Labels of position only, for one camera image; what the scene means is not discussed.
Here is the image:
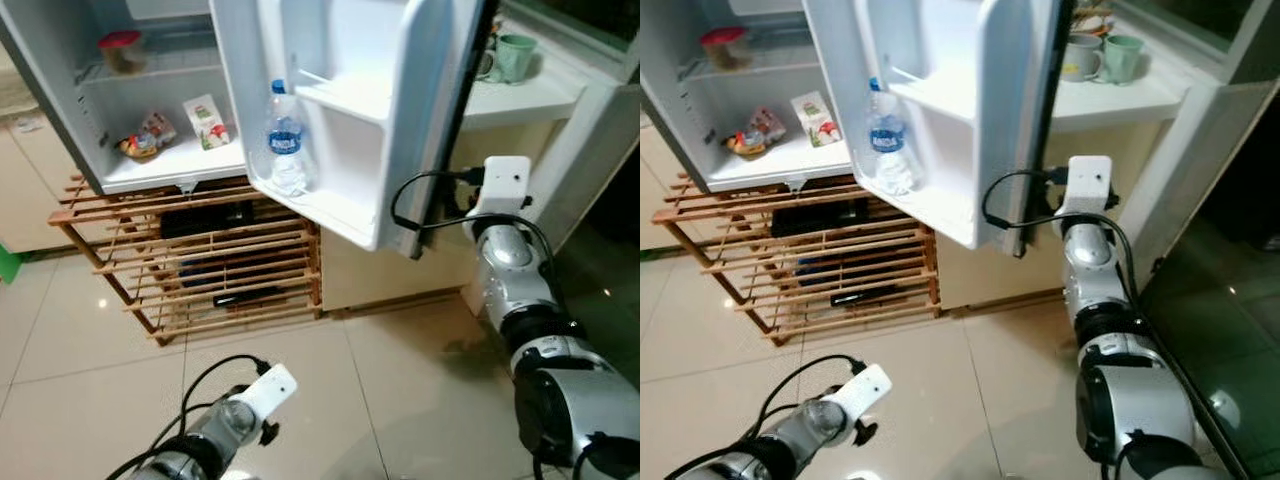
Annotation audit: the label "small fridge body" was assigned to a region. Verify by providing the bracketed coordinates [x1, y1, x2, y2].
[0, 0, 251, 197]
[640, 0, 851, 197]

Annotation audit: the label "flat black item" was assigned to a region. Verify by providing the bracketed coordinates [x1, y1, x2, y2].
[213, 288, 286, 308]
[830, 287, 901, 308]

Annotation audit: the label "wooden wine rack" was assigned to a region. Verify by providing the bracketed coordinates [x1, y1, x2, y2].
[47, 172, 326, 347]
[652, 172, 942, 348]

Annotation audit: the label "black box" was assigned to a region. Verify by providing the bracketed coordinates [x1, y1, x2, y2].
[160, 200, 256, 239]
[770, 198, 869, 238]

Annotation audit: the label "clear plastic water bottle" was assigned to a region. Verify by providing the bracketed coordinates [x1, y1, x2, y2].
[866, 78, 916, 198]
[266, 80, 313, 198]

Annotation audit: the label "sliding glass door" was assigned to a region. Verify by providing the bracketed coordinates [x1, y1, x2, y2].
[500, 0, 641, 391]
[1110, 0, 1280, 480]

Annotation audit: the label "small yellow snack bowl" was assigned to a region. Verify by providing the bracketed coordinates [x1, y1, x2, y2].
[117, 133, 161, 161]
[725, 130, 769, 158]

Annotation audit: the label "white green drink carton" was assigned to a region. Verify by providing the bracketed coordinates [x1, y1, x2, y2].
[790, 92, 839, 148]
[183, 94, 233, 151]

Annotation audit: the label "red white snack packet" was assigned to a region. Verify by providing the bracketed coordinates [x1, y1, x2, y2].
[140, 112, 179, 149]
[748, 108, 788, 146]

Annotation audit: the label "jar with red lid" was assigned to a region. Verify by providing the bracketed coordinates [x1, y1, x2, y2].
[700, 27, 749, 71]
[97, 30, 146, 76]

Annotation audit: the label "white side counter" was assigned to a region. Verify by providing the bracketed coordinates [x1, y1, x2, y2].
[940, 20, 1251, 313]
[440, 20, 641, 313]

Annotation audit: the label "green mug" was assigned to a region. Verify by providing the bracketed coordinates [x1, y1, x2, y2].
[1100, 35, 1147, 86]
[488, 33, 538, 84]

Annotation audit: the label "stacked small dishes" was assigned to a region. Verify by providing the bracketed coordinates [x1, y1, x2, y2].
[1072, 0, 1119, 36]

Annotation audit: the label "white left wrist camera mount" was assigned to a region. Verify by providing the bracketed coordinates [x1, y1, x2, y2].
[825, 365, 893, 426]
[235, 363, 299, 426]

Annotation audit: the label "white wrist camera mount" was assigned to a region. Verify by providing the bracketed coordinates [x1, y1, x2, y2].
[235, 363, 299, 426]
[1060, 155, 1114, 223]
[468, 155, 532, 233]
[825, 365, 893, 426]

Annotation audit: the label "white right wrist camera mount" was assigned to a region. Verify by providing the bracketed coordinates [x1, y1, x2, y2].
[1060, 155, 1114, 223]
[468, 155, 532, 233]

